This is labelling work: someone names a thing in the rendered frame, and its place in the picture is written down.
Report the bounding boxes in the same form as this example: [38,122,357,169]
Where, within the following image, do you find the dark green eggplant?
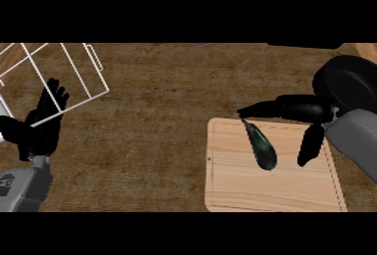
[239,119,278,172]

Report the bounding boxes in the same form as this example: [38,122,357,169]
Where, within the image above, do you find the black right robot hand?
[235,94,340,167]

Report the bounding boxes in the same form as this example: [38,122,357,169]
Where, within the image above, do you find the black pot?
[310,54,377,115]

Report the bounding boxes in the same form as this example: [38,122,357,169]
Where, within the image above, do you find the pale wooden cutting board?
[202,117,348,213]

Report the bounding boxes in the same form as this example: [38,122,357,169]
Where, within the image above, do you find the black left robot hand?
[0,78,71,162]

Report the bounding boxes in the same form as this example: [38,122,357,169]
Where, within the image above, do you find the white wire basket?
[0,42,110,143]

